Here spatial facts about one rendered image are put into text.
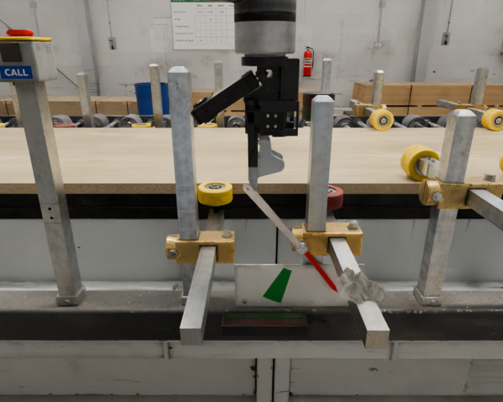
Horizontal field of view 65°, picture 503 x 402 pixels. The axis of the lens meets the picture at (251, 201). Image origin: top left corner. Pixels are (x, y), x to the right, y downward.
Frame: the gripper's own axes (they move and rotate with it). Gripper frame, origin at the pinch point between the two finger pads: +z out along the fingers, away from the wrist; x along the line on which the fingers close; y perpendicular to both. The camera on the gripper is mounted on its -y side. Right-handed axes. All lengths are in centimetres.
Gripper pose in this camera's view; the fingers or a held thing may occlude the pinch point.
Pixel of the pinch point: (251, 182)
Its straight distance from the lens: 66.3
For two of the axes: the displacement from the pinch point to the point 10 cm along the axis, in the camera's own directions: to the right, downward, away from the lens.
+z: 0.0, 9.3, 3.6
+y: 10.0, 0.0, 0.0
